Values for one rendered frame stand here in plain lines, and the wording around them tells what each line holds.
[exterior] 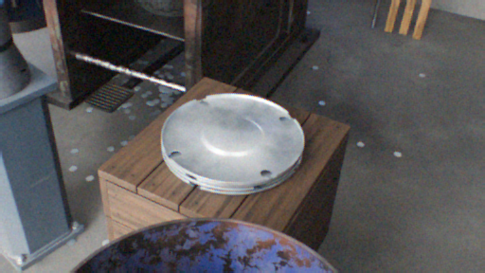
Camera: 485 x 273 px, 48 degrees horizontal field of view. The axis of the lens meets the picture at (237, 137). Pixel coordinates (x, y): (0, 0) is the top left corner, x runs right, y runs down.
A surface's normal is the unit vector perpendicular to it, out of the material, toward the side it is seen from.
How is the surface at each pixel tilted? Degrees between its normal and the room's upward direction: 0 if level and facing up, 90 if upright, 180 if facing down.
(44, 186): 90
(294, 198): 0
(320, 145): 0
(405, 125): 0
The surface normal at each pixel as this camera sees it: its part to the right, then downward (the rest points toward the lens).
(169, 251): 0.27, 0.58
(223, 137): 0.04, -0.78
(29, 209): 0.74, 0.44
